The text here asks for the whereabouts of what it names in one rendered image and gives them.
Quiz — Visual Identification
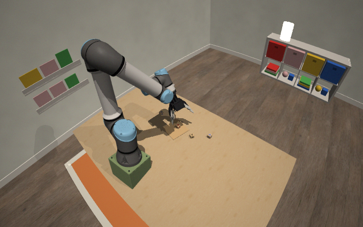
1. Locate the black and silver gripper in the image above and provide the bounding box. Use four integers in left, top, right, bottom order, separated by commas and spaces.
168, 89, 194, 125

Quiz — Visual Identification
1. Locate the tan square mat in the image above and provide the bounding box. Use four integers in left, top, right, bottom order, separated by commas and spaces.
163, 119, 189, 140

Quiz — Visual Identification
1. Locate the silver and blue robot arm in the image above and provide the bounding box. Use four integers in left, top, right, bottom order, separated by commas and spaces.
81, 39, 175, 167

